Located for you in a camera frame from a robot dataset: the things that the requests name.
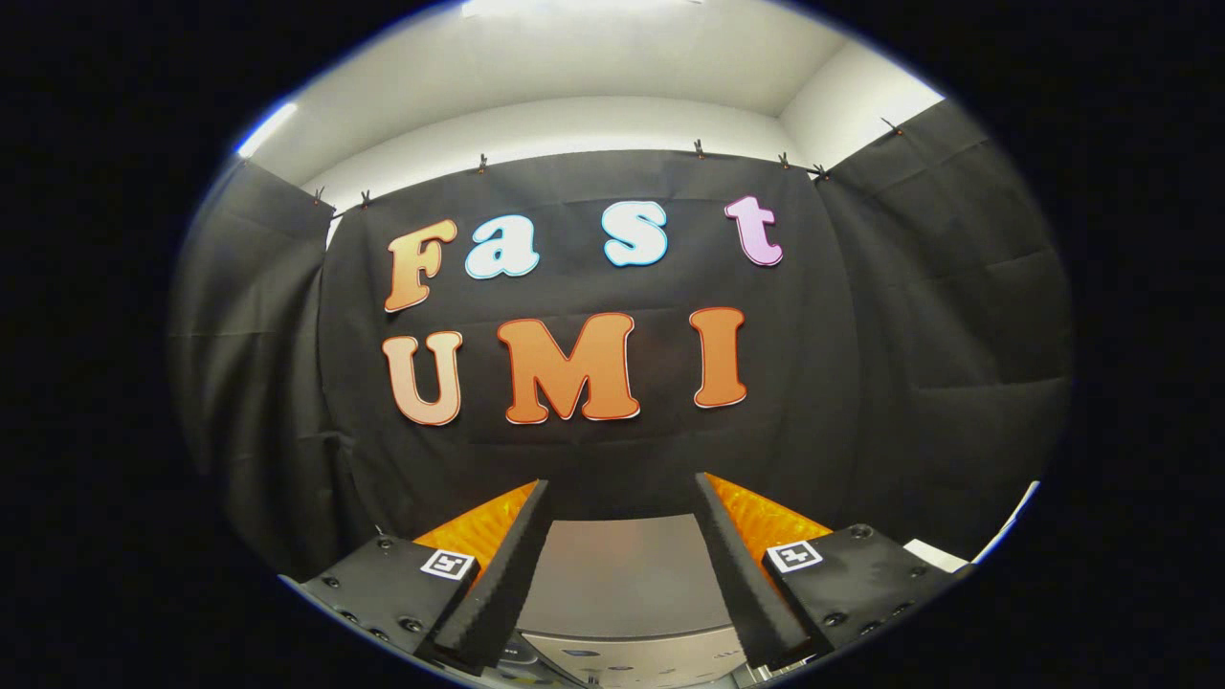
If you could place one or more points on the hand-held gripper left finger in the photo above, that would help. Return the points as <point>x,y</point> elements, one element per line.
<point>502,574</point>

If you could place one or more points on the black backdrop cloth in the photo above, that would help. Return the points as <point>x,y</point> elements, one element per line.
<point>593,450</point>

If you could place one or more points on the grey washing machine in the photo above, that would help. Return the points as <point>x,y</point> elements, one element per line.
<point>632,660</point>

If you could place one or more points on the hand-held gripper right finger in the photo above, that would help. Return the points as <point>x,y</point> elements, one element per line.
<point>742,574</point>

